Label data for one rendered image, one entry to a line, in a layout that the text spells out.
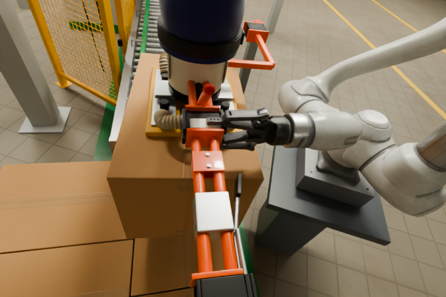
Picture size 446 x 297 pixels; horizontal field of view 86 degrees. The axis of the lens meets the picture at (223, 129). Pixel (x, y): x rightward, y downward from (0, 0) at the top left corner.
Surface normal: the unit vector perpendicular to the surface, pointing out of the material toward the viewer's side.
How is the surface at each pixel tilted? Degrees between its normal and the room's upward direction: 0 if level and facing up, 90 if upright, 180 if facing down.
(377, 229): 0
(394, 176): 84
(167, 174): 1
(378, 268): 0
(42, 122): 90
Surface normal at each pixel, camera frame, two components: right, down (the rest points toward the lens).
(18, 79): 0.17, 0.74
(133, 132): 0.16, -0.69
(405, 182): -0.80, 0.22
